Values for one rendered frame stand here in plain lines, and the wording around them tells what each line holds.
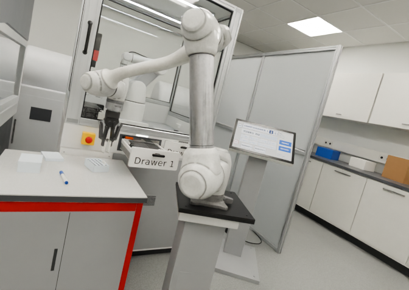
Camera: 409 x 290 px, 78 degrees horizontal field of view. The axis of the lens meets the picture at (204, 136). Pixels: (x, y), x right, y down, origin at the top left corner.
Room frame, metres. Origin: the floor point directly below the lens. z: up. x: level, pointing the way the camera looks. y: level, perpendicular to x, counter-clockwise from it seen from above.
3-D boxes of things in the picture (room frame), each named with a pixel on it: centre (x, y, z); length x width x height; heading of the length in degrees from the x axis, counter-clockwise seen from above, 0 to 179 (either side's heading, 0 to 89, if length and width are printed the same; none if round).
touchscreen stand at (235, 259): (2.09, -0.48, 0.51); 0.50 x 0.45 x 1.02; 174
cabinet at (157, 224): (2.12, 0.62, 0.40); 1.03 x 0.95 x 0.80; 121
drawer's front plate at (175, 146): (1.85, 0.14, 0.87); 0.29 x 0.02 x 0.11; 121
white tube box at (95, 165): (1.34, 0.54, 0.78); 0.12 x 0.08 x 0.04; 47
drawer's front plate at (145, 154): (1.41, 0.24, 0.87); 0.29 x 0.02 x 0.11; 121
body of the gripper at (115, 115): (1.36, 0.51, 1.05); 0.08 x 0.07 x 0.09; 137
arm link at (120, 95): (1.34, 0.52, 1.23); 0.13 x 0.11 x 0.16; 164
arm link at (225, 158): (1.21, -0.08, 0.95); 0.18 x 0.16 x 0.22; 164
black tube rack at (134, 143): (1.58, 0.35, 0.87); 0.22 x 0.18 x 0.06; 31
